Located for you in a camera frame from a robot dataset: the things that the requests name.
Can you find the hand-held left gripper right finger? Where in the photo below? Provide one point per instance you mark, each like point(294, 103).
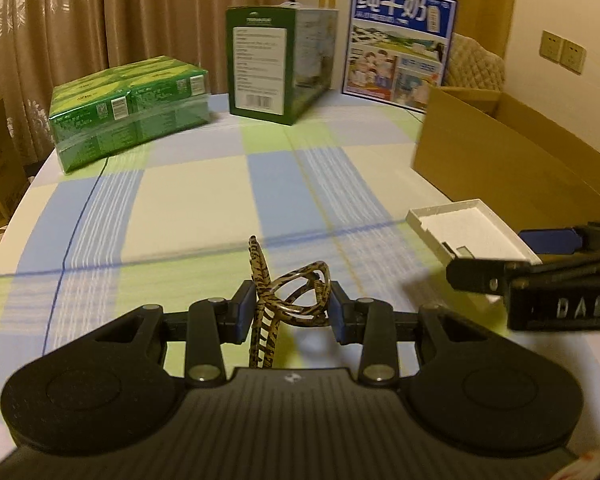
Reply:
point(339, 312)

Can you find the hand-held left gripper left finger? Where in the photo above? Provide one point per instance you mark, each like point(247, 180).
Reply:
point(244, 312)

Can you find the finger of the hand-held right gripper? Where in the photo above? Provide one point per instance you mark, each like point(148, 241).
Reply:
point(550, 241)
point(475, 275)

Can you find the shallow white box tray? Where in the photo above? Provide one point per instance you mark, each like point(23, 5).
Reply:
point(470, 230)

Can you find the tortoiseshell hair claw clip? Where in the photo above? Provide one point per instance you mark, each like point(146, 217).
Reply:
point(290, 290)

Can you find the checked tablecloth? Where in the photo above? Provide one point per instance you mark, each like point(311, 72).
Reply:
point(205, 195)

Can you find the quilted chair back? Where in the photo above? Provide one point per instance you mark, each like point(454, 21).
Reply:
point(477, 62)

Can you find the green shrink-wrapped carton pack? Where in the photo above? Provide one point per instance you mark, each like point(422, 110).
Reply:
point(130, 110)

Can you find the blue illustrated milk box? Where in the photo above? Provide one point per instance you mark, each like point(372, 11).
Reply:
point(400, 50)

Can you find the dark green milk carton box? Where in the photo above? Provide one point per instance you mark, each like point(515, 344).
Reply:
point(265, 65)

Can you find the beige wall socket plate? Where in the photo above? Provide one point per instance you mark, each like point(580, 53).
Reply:
point(562, 51)

